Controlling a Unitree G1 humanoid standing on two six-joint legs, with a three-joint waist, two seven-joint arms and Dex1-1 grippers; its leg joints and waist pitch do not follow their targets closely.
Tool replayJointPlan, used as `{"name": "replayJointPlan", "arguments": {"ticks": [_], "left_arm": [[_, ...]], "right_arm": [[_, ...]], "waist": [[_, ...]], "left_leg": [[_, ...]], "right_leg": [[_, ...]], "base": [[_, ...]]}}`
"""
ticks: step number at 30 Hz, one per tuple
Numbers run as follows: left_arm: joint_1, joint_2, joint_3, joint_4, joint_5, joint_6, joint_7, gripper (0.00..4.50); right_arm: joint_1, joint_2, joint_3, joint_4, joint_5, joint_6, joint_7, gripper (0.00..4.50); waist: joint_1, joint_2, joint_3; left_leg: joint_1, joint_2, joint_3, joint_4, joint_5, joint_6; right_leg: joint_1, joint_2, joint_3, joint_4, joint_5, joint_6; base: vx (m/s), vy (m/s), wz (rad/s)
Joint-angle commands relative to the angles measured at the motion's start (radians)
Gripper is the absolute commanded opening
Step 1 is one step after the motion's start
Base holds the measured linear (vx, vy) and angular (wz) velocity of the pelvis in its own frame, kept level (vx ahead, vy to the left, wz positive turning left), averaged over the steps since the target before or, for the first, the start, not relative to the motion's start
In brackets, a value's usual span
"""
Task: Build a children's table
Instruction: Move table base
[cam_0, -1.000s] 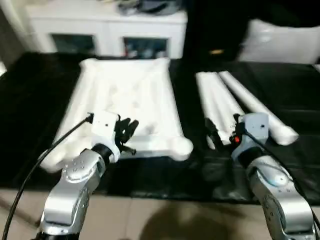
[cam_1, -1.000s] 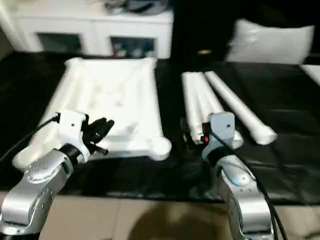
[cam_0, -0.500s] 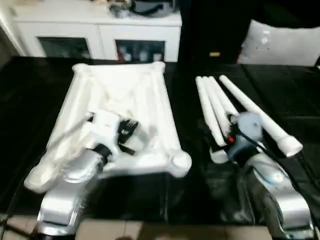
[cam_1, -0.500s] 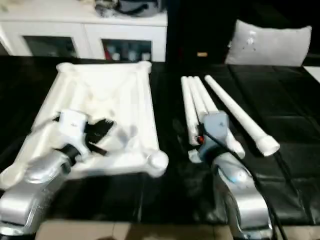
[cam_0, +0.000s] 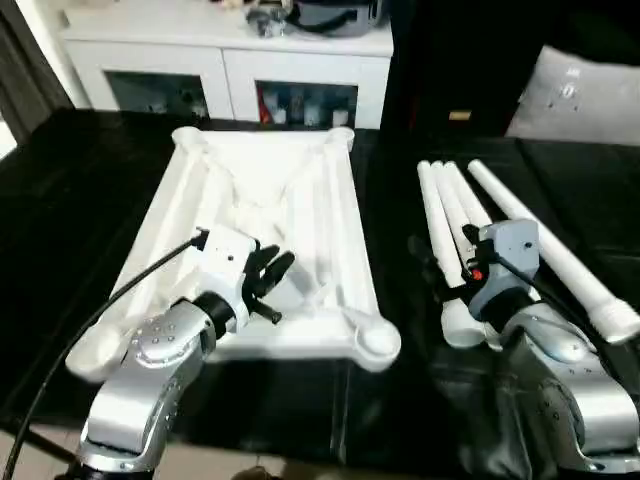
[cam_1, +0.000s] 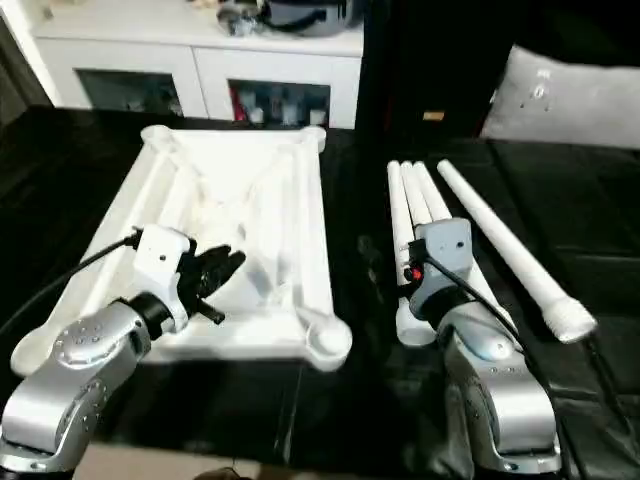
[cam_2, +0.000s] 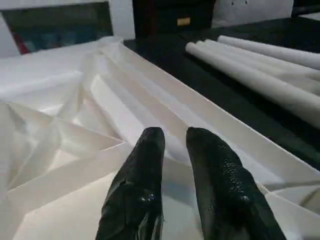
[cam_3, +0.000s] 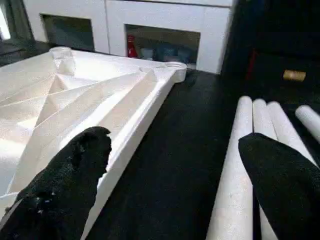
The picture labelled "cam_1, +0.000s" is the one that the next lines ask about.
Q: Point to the white plastic table leg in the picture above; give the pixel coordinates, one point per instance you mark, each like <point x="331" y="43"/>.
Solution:
<point x="430" y="195"/>
<point x="412" y="200"/>
<point x="398" y="220"/>
<point x="500" y="250"/>

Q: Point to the white plastic table top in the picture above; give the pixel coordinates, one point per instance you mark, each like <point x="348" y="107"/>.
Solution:
<point x="310" y="250"/>

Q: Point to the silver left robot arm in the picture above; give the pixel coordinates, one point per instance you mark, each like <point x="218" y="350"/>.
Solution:
<point x="70" y="370"/>

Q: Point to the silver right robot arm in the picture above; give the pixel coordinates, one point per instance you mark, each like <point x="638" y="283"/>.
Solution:
<point x="490" y="390"/>

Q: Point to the white glass-door cabinet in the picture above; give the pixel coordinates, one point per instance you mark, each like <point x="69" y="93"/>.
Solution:
<point x="200" y="60"/>

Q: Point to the black cabinet with gold label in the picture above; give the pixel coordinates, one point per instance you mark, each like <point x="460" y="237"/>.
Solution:
<point x="420" y="60"/>

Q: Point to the grey cushion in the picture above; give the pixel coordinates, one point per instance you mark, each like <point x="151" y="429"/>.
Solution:
<point x="570" y="100"/>

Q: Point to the dark round appliance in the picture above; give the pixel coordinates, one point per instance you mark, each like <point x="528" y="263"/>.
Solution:
<point x="300" y="18"/>

